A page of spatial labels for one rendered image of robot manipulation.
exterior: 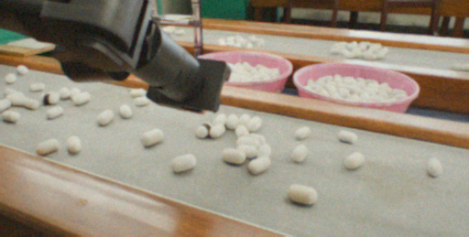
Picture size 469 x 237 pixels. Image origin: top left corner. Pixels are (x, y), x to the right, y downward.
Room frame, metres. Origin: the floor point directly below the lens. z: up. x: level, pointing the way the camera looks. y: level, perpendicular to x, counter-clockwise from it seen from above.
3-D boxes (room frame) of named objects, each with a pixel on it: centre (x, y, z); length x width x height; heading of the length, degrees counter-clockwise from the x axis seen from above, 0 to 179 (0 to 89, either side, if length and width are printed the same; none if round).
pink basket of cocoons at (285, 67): (0.86, -0.01, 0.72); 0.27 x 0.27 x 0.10
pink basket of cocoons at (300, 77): (0.75, -0.26, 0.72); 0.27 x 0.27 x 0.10
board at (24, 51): (1.14, 0.59, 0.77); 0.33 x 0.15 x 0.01; 155
